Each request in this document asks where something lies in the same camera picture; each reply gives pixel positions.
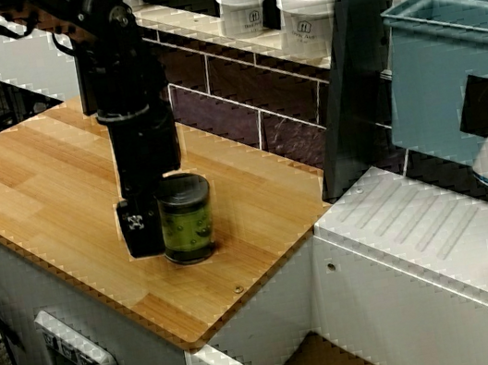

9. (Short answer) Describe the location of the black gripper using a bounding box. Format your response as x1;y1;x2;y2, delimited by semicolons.
96;103;199;262

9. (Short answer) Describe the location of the green labelled tin can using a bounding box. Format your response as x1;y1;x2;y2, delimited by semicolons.
152;168;223;269

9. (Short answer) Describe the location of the dark tile backsplash panel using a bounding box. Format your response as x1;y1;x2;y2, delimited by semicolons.
139;0;412;214

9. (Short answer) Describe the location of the small white lidded jar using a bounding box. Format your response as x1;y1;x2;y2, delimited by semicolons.
215;0;275;43

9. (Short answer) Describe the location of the white ridged sink counter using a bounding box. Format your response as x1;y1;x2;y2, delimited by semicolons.
287;145;488;365

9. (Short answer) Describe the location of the large white lidded jar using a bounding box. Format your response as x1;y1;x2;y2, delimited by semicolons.
274;0;349;66

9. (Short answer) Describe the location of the wide black upright panel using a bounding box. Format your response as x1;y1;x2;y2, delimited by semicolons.
290;0;441;205

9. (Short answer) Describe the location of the blue plastic bin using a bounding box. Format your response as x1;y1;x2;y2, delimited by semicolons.
370;0;488;178

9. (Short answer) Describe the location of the cream wall shelf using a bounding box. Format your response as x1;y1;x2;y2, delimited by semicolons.
132;0;334;99

